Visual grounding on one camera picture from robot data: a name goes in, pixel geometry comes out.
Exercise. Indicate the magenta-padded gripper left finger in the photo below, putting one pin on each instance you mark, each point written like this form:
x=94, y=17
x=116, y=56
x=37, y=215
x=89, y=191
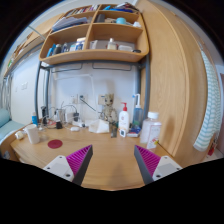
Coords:
x=58, y=166

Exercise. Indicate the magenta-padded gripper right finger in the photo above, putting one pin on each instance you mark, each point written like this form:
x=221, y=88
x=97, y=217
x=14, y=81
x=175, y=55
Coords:
x=165, y=166

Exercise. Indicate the clear white-capped drink bottle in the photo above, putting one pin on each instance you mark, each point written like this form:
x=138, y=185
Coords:
x=150, y=131

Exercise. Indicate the flat round red coaster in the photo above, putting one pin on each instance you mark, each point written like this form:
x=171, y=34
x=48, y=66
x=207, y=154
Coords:
x=55, y=144

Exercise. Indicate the small black charger block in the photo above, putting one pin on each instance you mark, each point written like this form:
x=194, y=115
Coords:
x=58, y=125

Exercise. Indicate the small white wrapped roll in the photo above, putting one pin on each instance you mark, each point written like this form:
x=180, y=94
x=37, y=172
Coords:
x=19, y=135

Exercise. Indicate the small blue bottle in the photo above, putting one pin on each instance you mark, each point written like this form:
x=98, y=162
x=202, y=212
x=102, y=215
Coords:
x=34, y=119

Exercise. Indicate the black electric shaver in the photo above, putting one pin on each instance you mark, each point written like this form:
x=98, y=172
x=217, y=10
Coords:
x=44, y=115

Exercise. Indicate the clear spray bottle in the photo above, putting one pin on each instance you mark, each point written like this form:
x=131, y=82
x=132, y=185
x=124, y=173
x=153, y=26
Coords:
x=137, y=115

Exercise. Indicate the white red-pump dispenser bottle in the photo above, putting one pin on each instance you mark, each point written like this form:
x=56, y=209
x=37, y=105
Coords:
x=124, y=120

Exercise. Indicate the teal bed with pillow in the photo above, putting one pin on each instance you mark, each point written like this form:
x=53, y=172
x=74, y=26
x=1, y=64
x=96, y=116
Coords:
x=6, y=125

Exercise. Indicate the striped hanging towel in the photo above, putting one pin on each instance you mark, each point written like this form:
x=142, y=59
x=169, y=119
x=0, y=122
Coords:
x=210, y=113

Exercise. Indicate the brown tree creature figurine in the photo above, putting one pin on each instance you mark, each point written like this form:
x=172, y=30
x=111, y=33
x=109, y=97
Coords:
x=108, y=110

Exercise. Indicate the wooden shelf unit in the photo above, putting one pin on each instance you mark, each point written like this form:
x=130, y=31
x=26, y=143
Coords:
x=110, y=32

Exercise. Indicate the grey metal bed frame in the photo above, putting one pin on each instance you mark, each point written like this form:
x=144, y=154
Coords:
x=146, y=83

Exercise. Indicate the long wooden wall shelf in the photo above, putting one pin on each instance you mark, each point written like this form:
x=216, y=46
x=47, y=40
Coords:
x=31, y=41

